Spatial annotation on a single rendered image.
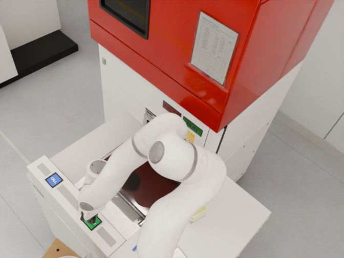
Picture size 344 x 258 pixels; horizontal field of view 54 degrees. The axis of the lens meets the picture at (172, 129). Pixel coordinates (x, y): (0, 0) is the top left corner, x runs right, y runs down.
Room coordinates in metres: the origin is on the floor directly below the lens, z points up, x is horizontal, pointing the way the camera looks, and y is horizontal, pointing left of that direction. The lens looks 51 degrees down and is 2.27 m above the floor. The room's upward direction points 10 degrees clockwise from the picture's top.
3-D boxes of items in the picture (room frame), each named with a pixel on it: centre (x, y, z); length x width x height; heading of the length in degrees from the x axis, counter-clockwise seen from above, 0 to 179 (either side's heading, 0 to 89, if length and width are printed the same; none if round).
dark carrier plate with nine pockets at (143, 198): (0.85, 0.09, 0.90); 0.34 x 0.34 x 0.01; 54
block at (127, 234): (0.53, 0.10, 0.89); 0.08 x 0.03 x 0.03; 144
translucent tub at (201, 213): (0.63, -0.15, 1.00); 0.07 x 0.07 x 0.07; 39
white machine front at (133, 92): (1.15, 0.11, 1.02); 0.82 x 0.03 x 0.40; 54
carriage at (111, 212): (0.63, 0.23, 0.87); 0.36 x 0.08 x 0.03; 54
